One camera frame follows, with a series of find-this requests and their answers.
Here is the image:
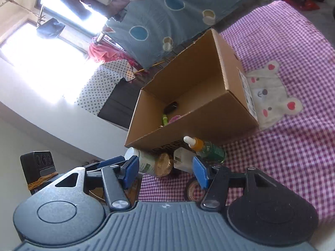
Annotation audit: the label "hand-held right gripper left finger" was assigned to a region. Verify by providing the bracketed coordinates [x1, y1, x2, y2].
[48, 156, 140, 212]

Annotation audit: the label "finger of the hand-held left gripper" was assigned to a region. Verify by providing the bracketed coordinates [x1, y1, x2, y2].
[86, 156, 125, 179]

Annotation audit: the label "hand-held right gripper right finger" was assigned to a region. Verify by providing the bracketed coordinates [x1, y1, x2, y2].
[192, 156, 285, 212]

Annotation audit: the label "white charger plug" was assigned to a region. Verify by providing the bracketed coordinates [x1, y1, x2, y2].
[173, 147, 195, 174]

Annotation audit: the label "green dropper bottle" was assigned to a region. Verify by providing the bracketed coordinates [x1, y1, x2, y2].
[183, 135, 226, 166]

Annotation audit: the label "black jar with gold lid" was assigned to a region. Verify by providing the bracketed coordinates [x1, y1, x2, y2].
[154, 153, 181, 178]

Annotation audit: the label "brown cardboard box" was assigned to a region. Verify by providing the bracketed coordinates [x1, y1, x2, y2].
[125, 28, 260, 153]

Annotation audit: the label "black car key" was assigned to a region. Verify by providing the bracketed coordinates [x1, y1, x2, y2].
[164, 101, 179, 113]

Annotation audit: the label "white bottle with green label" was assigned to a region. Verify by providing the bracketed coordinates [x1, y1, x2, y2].
[124, 147, 159, 175]

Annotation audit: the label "black tape roll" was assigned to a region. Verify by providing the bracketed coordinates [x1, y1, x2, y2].
[184, 176, 210, 202]

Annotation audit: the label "white star-print cloth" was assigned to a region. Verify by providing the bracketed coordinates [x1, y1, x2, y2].
[75, 60, 137, 114]

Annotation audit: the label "pink checked bed sheet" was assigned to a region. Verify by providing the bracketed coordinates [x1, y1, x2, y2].
[137, 0, 335, 223]

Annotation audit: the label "pink hanging clothes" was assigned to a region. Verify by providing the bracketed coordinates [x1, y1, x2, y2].
[88, 37, 143, 70]

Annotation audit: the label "dark blue hanging cloth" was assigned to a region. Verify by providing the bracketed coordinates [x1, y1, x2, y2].
[37, 18, 66, 39]

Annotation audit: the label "blue blanket with circles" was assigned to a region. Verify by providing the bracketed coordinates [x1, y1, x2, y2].
[105, 0, 273, 70]

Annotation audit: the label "metal clothes rod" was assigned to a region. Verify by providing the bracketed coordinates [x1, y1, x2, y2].
[0, 0, 46, 27]

